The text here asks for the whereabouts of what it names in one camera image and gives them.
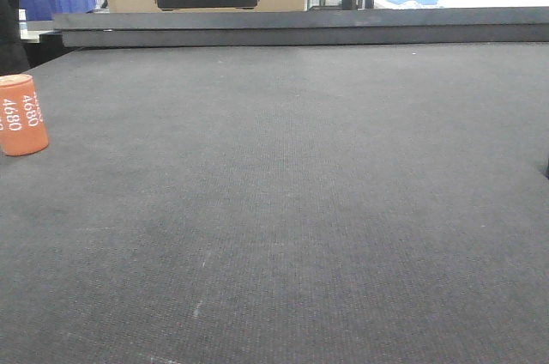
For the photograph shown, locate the dark grey stacked boards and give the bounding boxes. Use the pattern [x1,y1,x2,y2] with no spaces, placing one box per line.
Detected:
[53,7,548,48]

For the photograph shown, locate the orange cylindrical capacitor 4680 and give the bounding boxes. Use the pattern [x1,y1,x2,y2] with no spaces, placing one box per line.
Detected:
[1,74,49,156]

